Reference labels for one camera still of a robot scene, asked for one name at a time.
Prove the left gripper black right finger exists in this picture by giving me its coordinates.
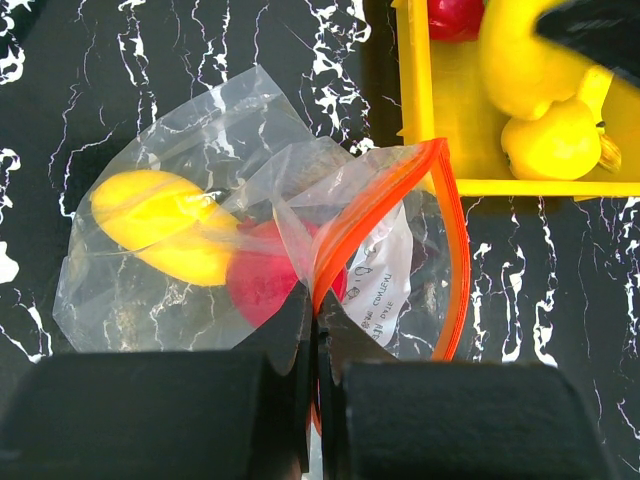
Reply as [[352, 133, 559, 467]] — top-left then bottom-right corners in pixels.
[[317, 294, 617, 479]]

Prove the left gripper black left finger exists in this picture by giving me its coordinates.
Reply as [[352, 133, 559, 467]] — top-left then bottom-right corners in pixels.
[[1, 285, 312, 479]]

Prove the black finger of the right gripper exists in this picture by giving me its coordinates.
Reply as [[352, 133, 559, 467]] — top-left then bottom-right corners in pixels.
[[535, 0, 639, 87]]

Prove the yellow banana bunch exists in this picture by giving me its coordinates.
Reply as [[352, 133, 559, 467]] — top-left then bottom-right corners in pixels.
[[478, 1, 613, 129]]

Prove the red apple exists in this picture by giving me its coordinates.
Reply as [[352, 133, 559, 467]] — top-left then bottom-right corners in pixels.
[[225, 217, 349, 329]]

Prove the clear zip bag orange zipper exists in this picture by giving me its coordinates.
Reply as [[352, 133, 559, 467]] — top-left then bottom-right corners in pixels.
[[52, 66, 470, 361]]

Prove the yellow mango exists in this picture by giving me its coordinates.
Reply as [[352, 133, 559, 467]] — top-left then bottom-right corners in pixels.
[[90, 170, 239, 287]]

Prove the yellow pear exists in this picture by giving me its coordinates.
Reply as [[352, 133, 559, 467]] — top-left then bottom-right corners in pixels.
[[501, 97, 622, 181]]

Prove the pink dragon fruit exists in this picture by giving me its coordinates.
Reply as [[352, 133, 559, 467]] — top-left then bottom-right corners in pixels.
[[427, 0, 485, 43]]

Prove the yellow plastic fruit tray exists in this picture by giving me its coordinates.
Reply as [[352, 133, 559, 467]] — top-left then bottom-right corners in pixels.
[[392, 1, 639, 200]]

